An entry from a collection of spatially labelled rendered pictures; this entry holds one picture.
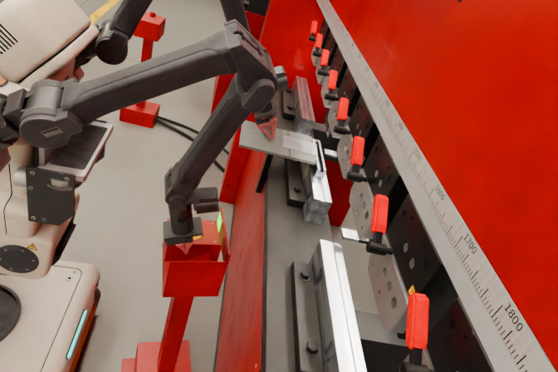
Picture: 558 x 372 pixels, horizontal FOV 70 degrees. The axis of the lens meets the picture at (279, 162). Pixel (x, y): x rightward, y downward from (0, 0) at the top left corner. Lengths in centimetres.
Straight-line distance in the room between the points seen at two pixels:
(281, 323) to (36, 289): 104
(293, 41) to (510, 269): 180
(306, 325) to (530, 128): 66
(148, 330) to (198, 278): 81
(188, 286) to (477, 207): 88
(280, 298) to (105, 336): 107
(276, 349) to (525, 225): 63
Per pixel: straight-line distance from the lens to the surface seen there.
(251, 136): 136
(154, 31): 295
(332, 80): 118
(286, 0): 209
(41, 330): 166
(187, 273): 117
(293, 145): 138
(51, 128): 78
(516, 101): 53
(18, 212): 115
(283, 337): 98
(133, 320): 200
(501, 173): 51
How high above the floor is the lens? 165
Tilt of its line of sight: 31 degrees down
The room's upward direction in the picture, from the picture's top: 19 degrees clockwise
